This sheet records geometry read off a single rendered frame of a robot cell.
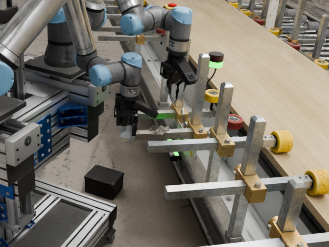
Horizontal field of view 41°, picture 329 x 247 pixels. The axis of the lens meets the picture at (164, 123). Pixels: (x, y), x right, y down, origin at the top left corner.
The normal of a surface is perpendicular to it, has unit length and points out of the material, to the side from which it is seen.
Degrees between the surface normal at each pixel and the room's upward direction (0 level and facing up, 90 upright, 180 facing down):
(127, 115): 90
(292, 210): 90
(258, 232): 0
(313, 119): 0
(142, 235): 0
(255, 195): 90
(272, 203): 90
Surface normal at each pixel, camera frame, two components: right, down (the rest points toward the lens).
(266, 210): -0.97, 0.04
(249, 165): 0.24, 0.48
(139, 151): 0.09, -0.88
